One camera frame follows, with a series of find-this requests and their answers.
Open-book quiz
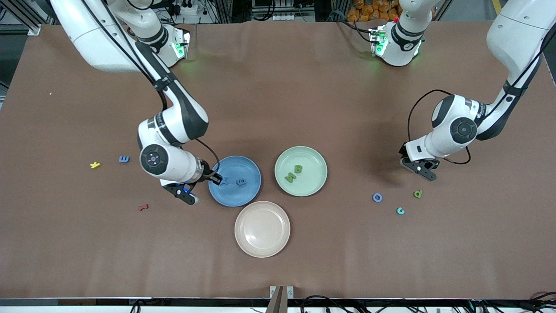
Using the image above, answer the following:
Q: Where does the green round plate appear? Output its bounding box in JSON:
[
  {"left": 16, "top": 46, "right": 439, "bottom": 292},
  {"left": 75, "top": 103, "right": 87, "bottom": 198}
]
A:
[{"left": 274, "top": 146, "right": 328, "bottom": 197}]

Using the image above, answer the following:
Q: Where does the long white power strip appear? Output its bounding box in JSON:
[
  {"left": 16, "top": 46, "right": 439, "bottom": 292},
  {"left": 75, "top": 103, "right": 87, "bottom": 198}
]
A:
[{"left": 260, "top": 12, "right": 314, "bottom": 22}]

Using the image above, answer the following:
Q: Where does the orange netted bag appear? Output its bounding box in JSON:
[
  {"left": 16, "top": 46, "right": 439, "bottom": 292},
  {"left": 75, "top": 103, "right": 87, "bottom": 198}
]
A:
[{"left": 346, "top": 0, "right": 401, "bottom": 23}]

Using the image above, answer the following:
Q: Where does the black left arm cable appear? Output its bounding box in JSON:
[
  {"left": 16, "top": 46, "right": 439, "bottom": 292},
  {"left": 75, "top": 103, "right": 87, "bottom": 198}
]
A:
[{"left": 407, "top": 26, "right": 556, "bottom": 166}]

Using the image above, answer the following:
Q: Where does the beige round plate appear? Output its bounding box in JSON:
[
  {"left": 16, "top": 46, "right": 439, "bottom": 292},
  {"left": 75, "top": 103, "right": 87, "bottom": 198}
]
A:
[{"left": 234, "top": 200, "right": 291, "bottom": 259}]

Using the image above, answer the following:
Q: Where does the black base cable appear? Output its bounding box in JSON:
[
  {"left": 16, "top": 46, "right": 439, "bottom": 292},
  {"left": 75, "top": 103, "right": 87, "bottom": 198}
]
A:
[{"left": 334, "top": 18, "right": 375, "bottom": 44}]

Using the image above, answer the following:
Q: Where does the metal table edge bracket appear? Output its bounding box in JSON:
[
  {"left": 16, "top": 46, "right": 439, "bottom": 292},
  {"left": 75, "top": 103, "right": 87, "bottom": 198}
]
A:
[{"left": 266, "top": 285, "right": 295, "bottom": 313}]

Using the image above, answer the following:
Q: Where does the aluminium frame post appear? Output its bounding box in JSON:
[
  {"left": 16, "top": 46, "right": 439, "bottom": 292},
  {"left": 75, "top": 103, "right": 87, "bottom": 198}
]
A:
[{"left": 0, "top": 0, "right": 52, "bottom": 36}]

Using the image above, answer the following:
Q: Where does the blue round plate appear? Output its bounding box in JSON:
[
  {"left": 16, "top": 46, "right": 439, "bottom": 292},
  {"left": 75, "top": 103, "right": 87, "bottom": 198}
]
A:
[{"left": 208, "top": 155, "right": 262, "bottom": 207}]

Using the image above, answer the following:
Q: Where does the white power strip with plugs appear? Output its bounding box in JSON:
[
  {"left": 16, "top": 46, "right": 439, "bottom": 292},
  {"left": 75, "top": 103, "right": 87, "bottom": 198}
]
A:
[{"left": 167, "top": 0, "right": 210, "bottom": 16}]

